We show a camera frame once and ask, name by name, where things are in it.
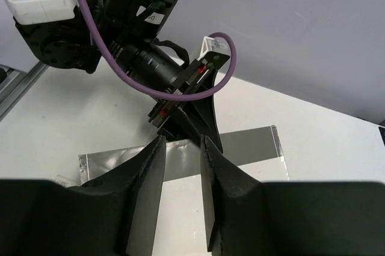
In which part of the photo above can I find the white silver-spined booklet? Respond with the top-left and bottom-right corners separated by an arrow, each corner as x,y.
55,125 -> 291,256

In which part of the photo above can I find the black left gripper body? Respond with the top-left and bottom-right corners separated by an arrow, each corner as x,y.
149,59 -> 217,142

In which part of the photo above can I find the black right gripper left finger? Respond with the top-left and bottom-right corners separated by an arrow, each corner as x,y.
69,136 -> 166,255

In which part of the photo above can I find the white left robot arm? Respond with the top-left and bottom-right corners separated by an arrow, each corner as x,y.
4,0 -> 230,147

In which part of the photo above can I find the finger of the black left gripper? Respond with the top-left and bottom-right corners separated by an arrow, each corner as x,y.
186,69 -> 224,153

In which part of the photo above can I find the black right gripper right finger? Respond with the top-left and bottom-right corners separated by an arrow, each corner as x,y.
200,136 -> 271,255

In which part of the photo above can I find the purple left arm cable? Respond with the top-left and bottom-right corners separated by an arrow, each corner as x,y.
66,0 -> 238,102

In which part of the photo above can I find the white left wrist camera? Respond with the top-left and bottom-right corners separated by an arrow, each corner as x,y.
197,36 -> 230,61

